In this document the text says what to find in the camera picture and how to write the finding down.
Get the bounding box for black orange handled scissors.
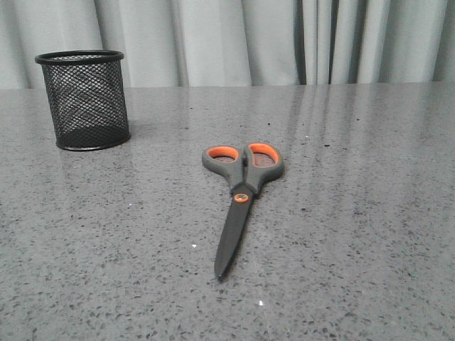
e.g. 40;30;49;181
202;143;284;281

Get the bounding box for black mesh pen cup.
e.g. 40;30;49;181
35;50;131;151

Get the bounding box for grey curtain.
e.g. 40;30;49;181
1;1;454;89

